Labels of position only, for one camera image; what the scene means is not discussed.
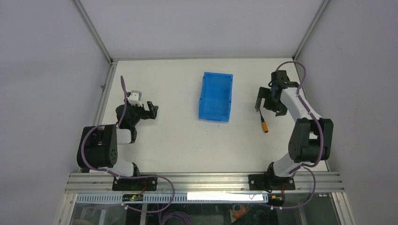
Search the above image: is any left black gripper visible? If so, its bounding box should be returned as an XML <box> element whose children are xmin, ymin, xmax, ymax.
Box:
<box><xmin>124</xmin><ymin>98</ymin><xmax>157</xmax><ymax>127</ymax></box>

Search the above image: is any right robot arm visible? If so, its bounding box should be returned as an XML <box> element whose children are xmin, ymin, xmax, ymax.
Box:
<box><xmin>254</xmin><ymin>70</ymin><xmax>334</xmax><ymax>190</ymax></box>

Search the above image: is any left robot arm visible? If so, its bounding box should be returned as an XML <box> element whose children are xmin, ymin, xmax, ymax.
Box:
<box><xmin>77</xmin><ymin>101</ymin><xmax>159</xmax><ymax>190</ymax></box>

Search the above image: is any blue plastic bin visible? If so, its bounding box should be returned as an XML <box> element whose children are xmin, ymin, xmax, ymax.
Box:
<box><xmin>198</xmin><ymin>72</ymin><xmax>233</xmax><ymax>123</ymax></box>

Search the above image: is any small green circuit board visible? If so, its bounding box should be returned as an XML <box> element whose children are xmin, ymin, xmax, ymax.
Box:
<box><xmin>122</xmin><ymin>194</ymin><xmax>144</xmax><ymax>202</ymax></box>

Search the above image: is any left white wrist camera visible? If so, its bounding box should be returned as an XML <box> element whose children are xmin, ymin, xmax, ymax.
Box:
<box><xmin>127</xmin><ymin>90</ymin><xmax>142</xmax><ymax>107</ymax></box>

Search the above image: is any right aluminium frame post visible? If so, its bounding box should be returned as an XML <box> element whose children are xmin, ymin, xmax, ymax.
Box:
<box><xmin>292</xmin><ymin>0</ymin><xmax>332</xmax><ymax>171</ymax></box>

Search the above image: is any aluminium frame post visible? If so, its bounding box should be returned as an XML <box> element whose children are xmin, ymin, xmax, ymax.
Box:
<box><xmin>292</xmin><ymin>0</ymin><xmax>332</xmax><ymax>171</ymax></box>
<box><xmin>72</xmin><ymin>0</ymin><xmax>117</xmax><ymax>125</ymax></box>

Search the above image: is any left aluminium frame post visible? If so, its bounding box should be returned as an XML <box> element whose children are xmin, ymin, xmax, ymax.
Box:
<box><xmin>72</xmin><ymin>0</ymin><xmax>117</xmax><ymax>125</ymax></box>

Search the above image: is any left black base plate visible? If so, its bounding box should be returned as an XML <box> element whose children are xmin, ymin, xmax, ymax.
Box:
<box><xmin>112</xmin><ymin>177</ymin><xmax>158</xmax><ymax>192</ymax></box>

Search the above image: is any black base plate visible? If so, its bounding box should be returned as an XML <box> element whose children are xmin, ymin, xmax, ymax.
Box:
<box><xmin>248</xmin><ymin>173</ymin><xmax>296</xmax><ymax>191</ymax></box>
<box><xmin>112</xmin><ymin>177</ymin><xmax>158</xmax><ymax>192</ymax></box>

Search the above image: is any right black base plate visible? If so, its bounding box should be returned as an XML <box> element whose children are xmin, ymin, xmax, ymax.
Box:
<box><xmin>248</xmin><ymin>173</ymin><xmax>296</xmax><ymax>191</ymax></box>

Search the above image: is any white slotted cable duct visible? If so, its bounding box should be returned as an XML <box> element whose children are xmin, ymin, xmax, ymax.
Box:
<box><xmin>76</xmin><ymin>192</ymin><xmax>268</xmax><ymax>204</ymax></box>

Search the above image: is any aluminium front rail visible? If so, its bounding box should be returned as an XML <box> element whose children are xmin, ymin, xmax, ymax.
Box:
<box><xmin>65</xmin><ymin>172</ymin><xmax>345</xmax><ymax>194</ymax></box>

